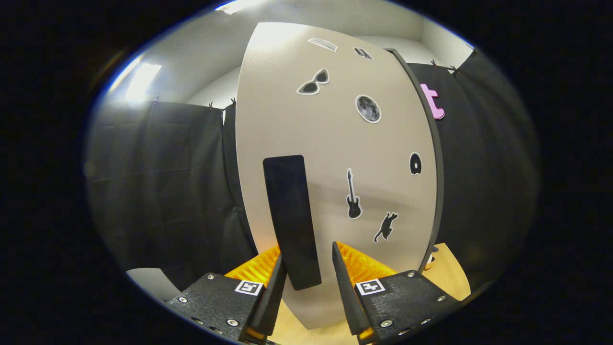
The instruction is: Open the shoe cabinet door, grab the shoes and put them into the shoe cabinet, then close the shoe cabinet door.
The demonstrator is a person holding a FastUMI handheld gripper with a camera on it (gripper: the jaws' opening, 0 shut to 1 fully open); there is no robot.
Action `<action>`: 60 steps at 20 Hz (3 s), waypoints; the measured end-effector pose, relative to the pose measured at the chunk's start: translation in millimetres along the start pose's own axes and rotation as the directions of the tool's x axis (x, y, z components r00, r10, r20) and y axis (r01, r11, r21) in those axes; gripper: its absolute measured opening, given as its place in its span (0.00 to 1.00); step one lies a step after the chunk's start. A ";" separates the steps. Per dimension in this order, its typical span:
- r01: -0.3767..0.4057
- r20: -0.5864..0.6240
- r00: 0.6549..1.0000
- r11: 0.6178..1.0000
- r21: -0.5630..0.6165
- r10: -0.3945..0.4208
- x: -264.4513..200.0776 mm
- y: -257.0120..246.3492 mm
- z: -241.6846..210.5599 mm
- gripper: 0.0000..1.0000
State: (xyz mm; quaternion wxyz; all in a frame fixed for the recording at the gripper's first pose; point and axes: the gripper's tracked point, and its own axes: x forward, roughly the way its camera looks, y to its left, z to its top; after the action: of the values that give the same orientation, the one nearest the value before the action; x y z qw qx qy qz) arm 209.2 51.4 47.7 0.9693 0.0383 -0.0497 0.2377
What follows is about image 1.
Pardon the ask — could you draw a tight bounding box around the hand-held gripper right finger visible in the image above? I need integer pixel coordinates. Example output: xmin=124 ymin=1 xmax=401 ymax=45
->
xmin=331 ymin=241 xmax=463 ymax=345

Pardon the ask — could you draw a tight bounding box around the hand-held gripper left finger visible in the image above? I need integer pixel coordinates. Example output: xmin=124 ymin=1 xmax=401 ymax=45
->
xmin=165 ymin=245 xmax=288 ymax=345

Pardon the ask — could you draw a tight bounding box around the dark grey shoe cabinet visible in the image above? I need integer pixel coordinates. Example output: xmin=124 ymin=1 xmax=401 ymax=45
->
xmin=383 ymin=47 xmax=445 ymax=274

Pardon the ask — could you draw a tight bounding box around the white shoe cabinet door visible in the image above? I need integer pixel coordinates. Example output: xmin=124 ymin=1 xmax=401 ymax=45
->
xmin=235 ymin=22 xmax=439 ymax=331

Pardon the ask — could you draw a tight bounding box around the black backdrop cloth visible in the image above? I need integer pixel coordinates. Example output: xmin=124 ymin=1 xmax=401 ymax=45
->
xmin=86 ymin=48 xmax=541 ymax=293

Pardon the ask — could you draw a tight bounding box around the ceiling light panel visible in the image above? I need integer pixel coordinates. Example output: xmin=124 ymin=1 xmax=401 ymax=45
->
xmin=125 ymin=63 xmax=163 ymax=101
xmin=216 ymin=0 xmax=269 ymax=12

